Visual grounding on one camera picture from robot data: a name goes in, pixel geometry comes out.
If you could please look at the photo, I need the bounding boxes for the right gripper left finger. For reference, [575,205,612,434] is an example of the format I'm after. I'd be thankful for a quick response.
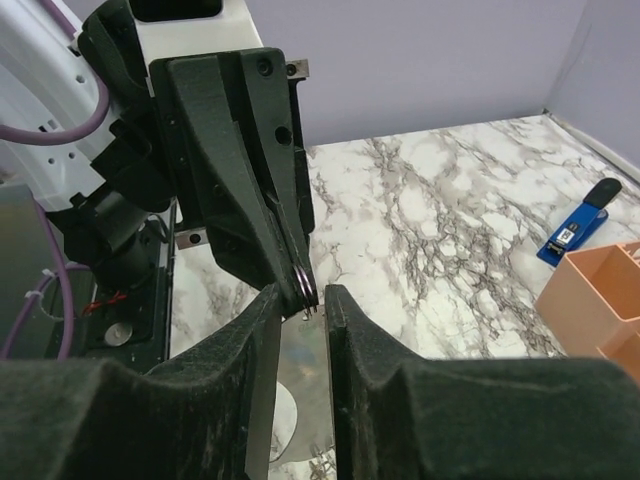
[1,285,281,479]

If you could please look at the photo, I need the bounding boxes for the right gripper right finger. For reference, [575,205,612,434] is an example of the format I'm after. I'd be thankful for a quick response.
[325,285,639,479]

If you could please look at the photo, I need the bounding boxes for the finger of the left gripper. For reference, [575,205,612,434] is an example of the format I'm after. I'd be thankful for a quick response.
[164,53,301,311]
[240,48,316,295]

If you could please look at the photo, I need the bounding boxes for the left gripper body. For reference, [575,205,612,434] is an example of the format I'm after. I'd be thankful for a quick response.
[147,47,317,251]

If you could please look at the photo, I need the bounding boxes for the metal key holder red handle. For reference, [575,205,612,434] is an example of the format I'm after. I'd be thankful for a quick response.
[269,262,335,466]

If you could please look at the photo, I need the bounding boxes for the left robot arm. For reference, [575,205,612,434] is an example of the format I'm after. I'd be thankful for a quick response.
[1,1,318,316]

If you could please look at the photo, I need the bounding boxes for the peach desk organizer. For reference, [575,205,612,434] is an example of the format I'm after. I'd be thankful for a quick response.
[535,241,640,381]

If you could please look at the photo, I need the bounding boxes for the blue stapler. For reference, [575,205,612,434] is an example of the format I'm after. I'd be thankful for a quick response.
[537,178,622,267]

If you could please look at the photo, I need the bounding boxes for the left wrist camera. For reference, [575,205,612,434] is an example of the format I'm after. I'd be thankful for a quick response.
[129,1,263,65]

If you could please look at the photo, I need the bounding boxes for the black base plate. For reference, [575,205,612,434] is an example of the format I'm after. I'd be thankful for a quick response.
[71,204,176,373]

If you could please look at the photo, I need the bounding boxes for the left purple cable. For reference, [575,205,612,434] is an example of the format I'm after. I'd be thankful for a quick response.
[0,0,111,361]

